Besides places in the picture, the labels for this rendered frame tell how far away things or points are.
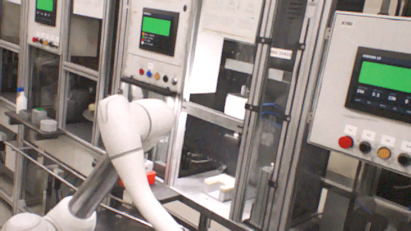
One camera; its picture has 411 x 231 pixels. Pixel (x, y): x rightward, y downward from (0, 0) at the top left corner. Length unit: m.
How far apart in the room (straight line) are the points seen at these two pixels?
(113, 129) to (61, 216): 0.54
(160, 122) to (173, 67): 0.64
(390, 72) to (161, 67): 1.06
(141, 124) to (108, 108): 0.11
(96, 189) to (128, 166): 0.34
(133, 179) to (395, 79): 0.84
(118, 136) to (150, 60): 0.90
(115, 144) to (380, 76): 0.83
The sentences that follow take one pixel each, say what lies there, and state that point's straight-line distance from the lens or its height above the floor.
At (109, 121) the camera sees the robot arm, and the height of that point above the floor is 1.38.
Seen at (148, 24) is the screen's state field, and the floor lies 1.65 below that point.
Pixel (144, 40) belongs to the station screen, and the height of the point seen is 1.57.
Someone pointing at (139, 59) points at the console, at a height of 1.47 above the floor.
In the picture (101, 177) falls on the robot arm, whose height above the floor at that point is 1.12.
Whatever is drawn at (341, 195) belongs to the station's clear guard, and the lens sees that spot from 1.58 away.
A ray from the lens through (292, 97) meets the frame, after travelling 1.60.
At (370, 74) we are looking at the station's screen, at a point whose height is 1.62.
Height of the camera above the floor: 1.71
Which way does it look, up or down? 13 degrees down
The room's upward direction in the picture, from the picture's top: 9 degrees clockwise
